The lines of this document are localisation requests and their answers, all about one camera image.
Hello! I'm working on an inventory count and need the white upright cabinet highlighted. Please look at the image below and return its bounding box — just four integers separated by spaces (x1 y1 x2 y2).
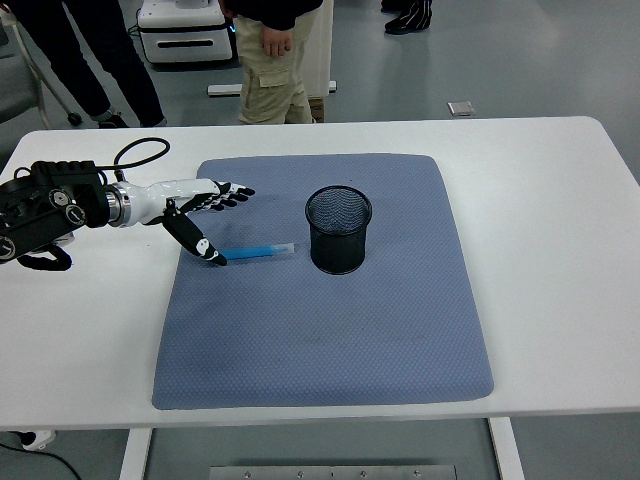
298 0 335 100

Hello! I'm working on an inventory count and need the person's hand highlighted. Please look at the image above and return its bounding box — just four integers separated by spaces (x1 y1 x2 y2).
260 24 294 58

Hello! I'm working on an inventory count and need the white table leg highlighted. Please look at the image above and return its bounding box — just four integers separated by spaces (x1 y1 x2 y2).
118 428 153 480
488 417 526 480

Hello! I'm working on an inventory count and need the black floor cable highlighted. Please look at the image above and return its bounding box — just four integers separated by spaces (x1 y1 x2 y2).
0 438 82 480

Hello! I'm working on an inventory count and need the black mesh pen holder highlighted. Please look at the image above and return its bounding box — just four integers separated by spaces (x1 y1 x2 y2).
304 184 374 276

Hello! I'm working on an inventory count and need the white cabinet foot bar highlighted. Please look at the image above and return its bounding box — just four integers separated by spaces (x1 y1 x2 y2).
207 79 339 98

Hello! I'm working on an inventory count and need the blue marker with clear cap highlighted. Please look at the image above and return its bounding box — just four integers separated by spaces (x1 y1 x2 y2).
218 242 298 263

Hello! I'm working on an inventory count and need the white power strip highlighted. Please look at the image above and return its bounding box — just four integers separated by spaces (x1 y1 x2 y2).
16 428 58 452

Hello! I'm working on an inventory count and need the blue-grey textured mat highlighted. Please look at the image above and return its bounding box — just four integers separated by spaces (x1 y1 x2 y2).
151 153 496 412

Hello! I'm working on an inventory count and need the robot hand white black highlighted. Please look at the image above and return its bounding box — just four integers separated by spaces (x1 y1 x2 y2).
124 177 257 268

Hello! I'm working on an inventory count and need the person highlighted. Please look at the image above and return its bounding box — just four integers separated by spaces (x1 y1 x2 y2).
3 0 168 130
218 0 325 126
380 0 436 37

